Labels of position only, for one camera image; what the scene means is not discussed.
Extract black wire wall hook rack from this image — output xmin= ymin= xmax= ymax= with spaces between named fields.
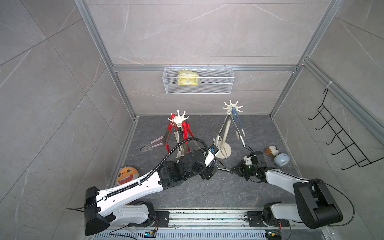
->
xmin=308 ymin=89 xmax=384 ymax=171

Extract orange monster plush toy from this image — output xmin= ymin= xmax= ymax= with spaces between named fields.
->
xmin=116 ymin=167 xmax=139 ymax=186

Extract steel tongs with ring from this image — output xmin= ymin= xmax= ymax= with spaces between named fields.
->
xmin=214 ymin=116 xmax=232 ymax=148

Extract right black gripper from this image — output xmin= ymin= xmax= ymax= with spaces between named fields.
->
xmin=230 ymin=159 xmax=257 ymax=180

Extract red handled steel tongs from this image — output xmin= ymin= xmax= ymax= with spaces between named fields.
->
xmin=186 ymin=121 xmax=194 ymax=138

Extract blue handled cream tongs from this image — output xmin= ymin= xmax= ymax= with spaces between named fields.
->
xmin=231 ymin=107 xmax=246 ymax=148

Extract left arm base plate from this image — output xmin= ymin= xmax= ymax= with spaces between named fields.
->
xmin=142 ymin=211 xmax=170 ymax=228

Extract brown white plush toy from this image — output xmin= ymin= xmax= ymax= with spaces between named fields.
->
xmin=264 ymin=146 xmax=280 ymax=157

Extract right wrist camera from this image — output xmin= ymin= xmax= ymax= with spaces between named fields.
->
xmin=243 ymin=155 xmax=257 ymax=165

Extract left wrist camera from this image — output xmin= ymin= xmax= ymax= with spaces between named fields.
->
xmin=205 ymin=144 xmax=220 ymax=169

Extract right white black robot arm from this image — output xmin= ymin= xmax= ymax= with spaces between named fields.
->
xmin=230 ymin=152 xmax=343 ymax=229

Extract grey blue dome toy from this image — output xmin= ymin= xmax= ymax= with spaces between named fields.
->
xmin=274 ymin=153 xmax=291 ymax=168

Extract red sleeved steel tongs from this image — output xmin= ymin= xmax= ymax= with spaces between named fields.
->
xmin=162 ymin=113 xmax=176 ymax=153

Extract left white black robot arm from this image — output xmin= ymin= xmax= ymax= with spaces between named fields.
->
xmin=84 ymin=137 xmax=220 ymax=236

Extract cream utensil stand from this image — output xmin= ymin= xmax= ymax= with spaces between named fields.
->
xmin=172 ymin=110 xmax=191 ymax=161
xmin=214 ymin=100 xmax=246 ymax=159

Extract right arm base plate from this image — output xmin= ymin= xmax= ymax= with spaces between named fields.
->
xmin=243 ymin=211 xmax=290 ymax=228

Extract yellow packet in basket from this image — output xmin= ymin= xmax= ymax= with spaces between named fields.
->
xmin=177 ymin=71 xmax=200 ymax=86

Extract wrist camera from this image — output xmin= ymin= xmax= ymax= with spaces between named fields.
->
xmin=243 ymin=155 xmax=257 ymax=165
xmin=205 ymin=144 xmax=220 ymax=169

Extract black steel tongs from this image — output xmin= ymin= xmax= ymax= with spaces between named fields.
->
xmin=215 ymin=158 xmax=228 ymax=169

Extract white wire mesh basket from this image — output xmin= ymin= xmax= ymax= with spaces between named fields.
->
xmin=163 ymin=67 xmax=235 ymax=95

